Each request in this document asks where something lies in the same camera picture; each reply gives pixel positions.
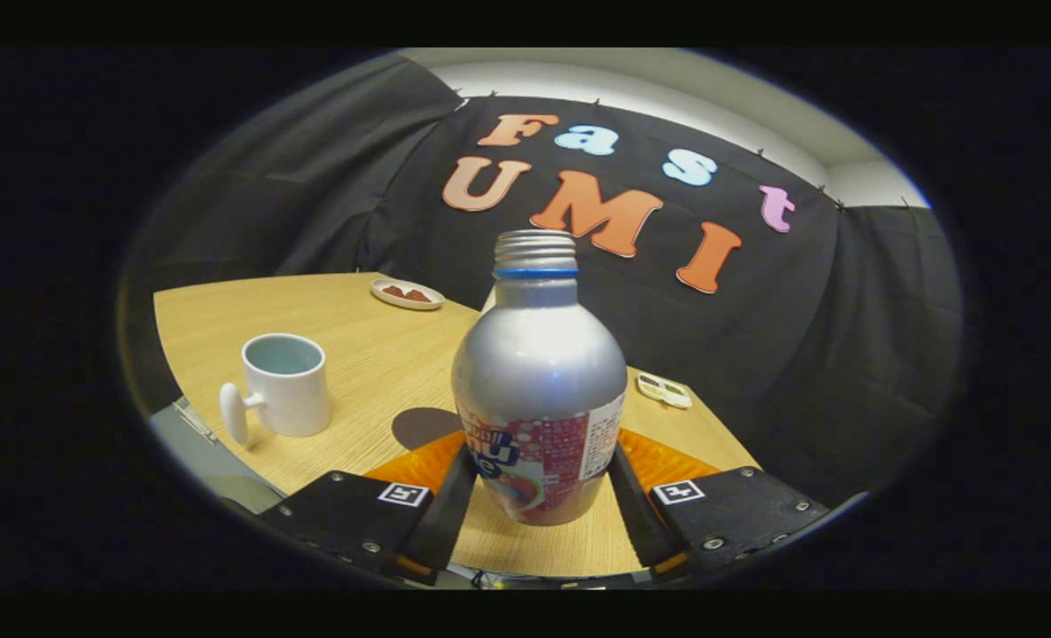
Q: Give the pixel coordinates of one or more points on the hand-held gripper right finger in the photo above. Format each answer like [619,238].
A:
[636,523]

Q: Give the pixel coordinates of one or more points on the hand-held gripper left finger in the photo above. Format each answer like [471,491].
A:
[450,523]

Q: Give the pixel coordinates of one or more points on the dark round coaster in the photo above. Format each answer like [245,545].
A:
[419,427]

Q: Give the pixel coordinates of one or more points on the silver juice bottle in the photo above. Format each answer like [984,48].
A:
[539,372]

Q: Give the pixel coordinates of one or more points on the white cup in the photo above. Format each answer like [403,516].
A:
[291,399]

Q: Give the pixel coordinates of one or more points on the white divided tray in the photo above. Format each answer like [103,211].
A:
[665,391]

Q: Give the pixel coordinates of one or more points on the wooden table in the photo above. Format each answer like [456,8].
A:
[357,337]

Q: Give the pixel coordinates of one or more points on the white round plate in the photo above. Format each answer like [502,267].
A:
[406,304]

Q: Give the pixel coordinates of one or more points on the black backdrop cloth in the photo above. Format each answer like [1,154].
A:
[800,354]

